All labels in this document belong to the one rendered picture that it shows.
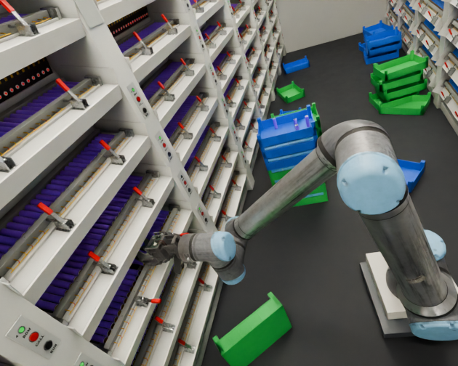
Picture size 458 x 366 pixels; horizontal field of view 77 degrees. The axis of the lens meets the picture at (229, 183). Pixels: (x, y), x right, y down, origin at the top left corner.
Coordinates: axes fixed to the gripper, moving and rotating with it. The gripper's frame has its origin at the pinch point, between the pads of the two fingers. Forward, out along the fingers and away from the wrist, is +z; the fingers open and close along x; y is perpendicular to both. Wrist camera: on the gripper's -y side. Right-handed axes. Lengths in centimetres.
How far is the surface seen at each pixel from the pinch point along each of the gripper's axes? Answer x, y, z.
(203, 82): -97, 23, -5
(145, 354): 25.1, -23.3, 0.0
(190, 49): -97, 41, -6
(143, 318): 20.0, -6.7, -7.7
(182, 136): -55, 15, -4
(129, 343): 27.8, -6.3, -6.7
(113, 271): 15.8, 13.1, -8.0
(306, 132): -80, -12, -55
